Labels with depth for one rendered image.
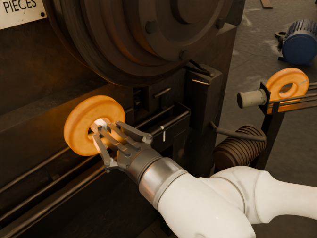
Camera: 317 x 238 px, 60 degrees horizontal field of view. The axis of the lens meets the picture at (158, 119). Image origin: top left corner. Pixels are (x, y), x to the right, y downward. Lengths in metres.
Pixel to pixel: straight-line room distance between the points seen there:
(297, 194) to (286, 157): 1.32
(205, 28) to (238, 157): 0.55
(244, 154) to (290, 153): 0.87
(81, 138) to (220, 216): 0.35
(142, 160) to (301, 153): 1.52
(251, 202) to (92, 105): 0.38
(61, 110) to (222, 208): 0.43
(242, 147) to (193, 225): 0.65
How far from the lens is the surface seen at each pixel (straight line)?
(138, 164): 0.53
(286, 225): 1.57
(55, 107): 0.69
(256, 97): 1.06
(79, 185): 0.74
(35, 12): 0.64
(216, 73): 0.93
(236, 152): 1.05
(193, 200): 0.47
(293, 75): 1.08
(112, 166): 0.57
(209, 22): 0.66
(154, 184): 0.50
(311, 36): 2.73
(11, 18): 0.62
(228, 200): 0.49
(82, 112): 0.62
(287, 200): 0.57
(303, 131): 2.12
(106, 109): 0.64
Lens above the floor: 1.26
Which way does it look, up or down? 40 degrees down
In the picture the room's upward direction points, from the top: straight up
